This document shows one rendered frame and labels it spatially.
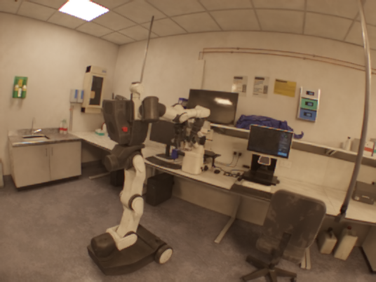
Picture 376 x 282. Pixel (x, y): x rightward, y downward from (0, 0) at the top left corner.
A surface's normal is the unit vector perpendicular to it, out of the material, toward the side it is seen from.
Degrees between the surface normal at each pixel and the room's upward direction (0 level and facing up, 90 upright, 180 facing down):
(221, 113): 86
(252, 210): 90
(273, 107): 90
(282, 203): 90
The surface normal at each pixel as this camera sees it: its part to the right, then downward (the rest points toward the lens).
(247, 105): -0.49, 0.07
